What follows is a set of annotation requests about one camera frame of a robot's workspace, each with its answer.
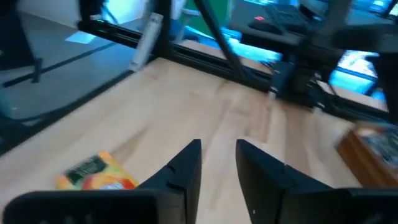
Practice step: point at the black backlit keyboard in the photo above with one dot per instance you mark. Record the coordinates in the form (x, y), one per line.
(286, 14)

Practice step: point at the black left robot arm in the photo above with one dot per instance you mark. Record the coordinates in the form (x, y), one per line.
(311, 53)

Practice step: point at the brown wooden organizer box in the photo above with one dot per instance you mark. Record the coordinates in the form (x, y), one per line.
(357, 158)

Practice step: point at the white frame bracket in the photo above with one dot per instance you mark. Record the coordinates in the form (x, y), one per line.
(146, 43)

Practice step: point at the black foil tea packet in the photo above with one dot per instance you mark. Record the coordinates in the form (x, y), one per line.
(384, 144)

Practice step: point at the grey office desk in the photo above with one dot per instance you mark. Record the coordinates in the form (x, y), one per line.
(245, 15)

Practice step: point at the black computer mouse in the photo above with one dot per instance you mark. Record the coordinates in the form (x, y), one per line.
(264, 27)

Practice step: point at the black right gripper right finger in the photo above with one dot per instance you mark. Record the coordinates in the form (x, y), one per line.
(261, 180)

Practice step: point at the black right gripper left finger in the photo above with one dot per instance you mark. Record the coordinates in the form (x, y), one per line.
(183, 174)

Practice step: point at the yellow fruit tea packet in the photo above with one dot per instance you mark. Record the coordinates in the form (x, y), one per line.
(93, 174)

